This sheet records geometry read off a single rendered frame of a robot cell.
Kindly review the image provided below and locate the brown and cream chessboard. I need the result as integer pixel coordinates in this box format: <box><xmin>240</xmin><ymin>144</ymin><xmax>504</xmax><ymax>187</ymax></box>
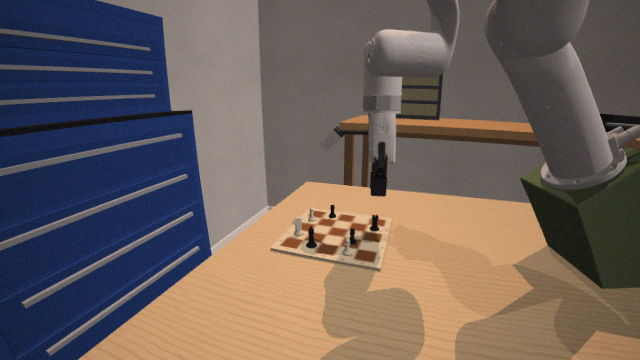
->
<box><xmin>270</xmin><ymin>208</ymin><xmax>392</xmax><ymax>271</ymax></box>

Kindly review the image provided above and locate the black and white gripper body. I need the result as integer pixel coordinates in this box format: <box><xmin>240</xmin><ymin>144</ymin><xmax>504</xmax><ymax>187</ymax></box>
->
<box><xmin>363</xmin><ymin>110</ymin><xmax>401</xmax><ymax>164</ymax></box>

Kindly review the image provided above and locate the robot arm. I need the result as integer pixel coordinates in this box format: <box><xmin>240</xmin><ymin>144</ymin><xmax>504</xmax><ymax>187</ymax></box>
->
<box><xmin>363</xmin><ymin>0</ymin><xmax>640</xmax><ymax>190</ymax></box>

